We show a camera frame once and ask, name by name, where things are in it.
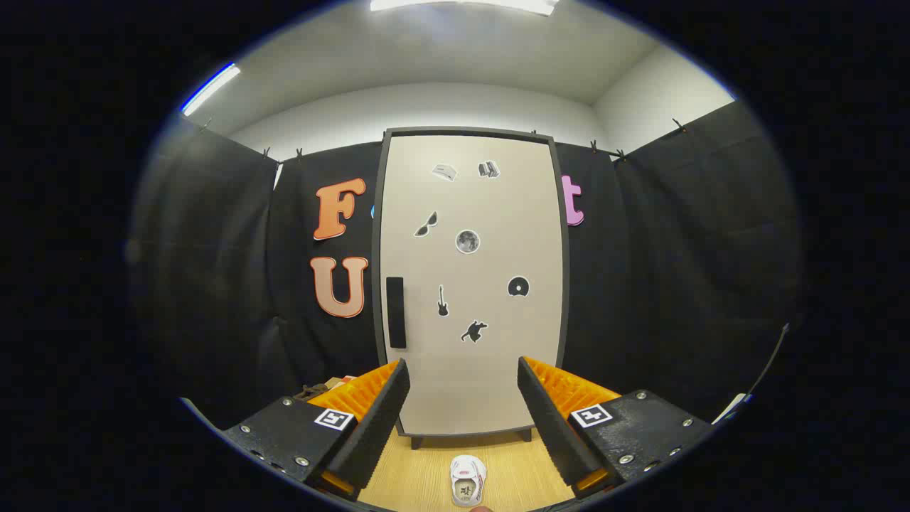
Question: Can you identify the black backdrop cloth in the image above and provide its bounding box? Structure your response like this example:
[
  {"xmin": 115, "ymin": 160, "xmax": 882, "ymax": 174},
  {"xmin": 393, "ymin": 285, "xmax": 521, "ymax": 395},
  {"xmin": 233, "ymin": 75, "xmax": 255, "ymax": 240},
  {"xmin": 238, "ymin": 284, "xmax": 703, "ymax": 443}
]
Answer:
[{"xmin": 128, "ymin": 100, "xmax": 804, "ymax": 427}]

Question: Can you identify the black door handle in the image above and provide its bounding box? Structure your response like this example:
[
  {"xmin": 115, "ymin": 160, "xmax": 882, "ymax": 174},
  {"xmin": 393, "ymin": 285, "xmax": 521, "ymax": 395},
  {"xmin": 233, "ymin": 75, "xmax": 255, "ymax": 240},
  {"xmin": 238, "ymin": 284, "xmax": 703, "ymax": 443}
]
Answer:
[{"xmin": 386, "ymin": 277, "xmax": 406, "ymax": 349}]

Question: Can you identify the grey shoe cabinet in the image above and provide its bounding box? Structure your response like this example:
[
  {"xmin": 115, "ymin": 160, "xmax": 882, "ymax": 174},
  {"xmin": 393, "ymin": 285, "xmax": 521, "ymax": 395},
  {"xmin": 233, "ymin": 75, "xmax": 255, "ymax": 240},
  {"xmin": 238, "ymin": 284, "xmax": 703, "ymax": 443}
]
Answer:
[{"xmin": 371, "ymin": 127, "xmax": 571, "ymax": 450}]

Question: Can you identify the ceiling light panel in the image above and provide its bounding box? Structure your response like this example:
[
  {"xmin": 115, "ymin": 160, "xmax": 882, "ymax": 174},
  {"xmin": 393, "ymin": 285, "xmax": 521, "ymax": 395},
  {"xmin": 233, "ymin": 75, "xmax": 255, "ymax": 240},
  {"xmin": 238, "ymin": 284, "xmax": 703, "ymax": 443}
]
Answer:
[{"xmin": 370, "ymin": 0, "xmax": 559, "ymax": 16}]

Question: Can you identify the white canvas shoe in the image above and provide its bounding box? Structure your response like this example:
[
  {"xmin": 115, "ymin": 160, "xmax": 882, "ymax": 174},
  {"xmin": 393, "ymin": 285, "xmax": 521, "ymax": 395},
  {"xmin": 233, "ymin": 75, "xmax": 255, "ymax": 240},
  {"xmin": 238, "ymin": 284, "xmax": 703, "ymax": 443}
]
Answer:
[{"xmin": 450, "ymin": 455, "xmax": 488, "ymax": 508}]

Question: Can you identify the white side table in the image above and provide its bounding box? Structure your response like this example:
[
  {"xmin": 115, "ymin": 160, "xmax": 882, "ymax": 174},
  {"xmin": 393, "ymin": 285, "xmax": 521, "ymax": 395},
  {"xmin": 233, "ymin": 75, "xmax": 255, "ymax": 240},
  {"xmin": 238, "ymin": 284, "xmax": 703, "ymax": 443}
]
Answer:
[{"xmin": 713, "ymin": 393, "xmax": 753, "ymax": 425}]

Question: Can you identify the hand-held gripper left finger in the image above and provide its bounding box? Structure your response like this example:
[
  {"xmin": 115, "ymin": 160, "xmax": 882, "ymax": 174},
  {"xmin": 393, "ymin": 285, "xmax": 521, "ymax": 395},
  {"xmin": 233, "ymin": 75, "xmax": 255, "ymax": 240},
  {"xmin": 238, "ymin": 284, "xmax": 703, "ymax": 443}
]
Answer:
[{"xmin": 222, "ymin": 358, "xmax": 412, "ymax": 502}]

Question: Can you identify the ceiling light strip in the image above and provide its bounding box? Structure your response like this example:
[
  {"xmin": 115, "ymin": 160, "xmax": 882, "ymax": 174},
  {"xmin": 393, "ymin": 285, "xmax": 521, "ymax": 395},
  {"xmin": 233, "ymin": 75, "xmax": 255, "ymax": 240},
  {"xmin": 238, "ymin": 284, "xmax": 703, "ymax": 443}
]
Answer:
[{"xmin": 180, "ymin": 63, "xmax": 241, "ymax": 117}]

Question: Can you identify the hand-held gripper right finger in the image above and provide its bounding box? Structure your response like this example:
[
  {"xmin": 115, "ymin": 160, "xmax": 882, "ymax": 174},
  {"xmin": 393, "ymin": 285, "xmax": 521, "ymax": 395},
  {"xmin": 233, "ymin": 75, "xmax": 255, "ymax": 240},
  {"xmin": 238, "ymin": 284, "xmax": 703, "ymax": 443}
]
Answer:
[{"xmin": 517, "ymin": 356, "xmax": 714, "ymax": 498}]

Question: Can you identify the beige shoe cabinet door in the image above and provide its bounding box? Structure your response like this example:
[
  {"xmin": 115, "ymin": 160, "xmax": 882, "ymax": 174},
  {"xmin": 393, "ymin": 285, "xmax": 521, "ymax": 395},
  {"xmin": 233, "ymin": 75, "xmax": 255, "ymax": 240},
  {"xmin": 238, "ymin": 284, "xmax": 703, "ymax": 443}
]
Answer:
[{"xmin": 380, "ymin": 135, "xmax": 566, "ymax": 436}]

